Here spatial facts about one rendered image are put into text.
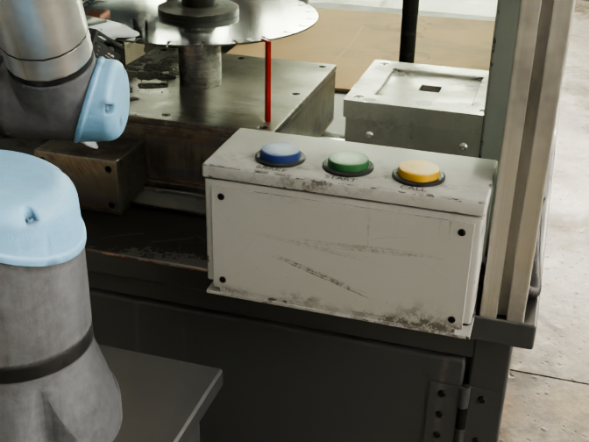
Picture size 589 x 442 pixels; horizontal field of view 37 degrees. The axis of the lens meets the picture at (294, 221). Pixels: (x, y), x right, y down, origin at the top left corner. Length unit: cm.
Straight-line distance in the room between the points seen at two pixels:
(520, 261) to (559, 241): 190
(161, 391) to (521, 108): 41
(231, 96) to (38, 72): 49
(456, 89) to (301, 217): 34
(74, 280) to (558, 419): 152
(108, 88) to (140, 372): 26
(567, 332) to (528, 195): 150
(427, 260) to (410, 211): 5
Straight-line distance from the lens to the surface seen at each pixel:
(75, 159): 111
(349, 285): 88
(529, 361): 221
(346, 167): 84
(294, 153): 87
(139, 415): 78
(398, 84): 112
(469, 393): 100
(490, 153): 96
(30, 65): 76
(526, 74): 82
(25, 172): 68
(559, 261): 267
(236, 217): 88
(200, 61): 123
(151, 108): 117
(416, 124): 104
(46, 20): 73
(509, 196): 86
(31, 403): 70
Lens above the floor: 123
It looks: 27 degrees down
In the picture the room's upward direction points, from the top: 1 degrees clockwise
